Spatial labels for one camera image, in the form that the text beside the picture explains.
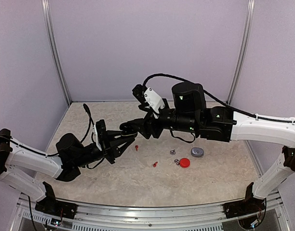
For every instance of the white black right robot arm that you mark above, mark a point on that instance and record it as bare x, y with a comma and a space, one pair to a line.
220, 123

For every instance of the front aluminium rail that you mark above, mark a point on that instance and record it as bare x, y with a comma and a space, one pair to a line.
95, 217

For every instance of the black earbud charging case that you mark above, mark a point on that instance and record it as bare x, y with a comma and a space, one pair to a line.
127, 130

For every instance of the red round case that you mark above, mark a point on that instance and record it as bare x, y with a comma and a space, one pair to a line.
184, 162

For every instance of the left aluminium corner post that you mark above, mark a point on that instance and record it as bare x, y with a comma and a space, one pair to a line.
55, 55

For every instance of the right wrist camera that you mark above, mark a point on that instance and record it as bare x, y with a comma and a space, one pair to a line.
148, 95

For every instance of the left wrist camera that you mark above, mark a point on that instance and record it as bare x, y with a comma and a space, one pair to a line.
99, 130

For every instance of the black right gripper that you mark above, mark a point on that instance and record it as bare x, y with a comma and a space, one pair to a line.
149, 123

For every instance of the grey oval charging case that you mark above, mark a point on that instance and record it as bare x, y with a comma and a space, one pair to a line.
197, 152

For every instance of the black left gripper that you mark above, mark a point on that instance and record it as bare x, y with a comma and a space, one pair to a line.
109, 147

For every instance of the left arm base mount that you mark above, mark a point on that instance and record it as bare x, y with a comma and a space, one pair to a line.
50, 205

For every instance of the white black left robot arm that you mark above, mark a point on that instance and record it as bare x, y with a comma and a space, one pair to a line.
63, 166

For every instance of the right aluminium corner post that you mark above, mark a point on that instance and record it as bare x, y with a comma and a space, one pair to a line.
243, 49

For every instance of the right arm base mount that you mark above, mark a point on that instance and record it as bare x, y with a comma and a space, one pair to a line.
250, 211

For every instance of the aluminium corner post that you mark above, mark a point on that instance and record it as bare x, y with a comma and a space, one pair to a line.
243, 49
55, 55

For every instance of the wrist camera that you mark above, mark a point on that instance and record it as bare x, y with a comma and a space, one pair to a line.
99, 130
148, 95

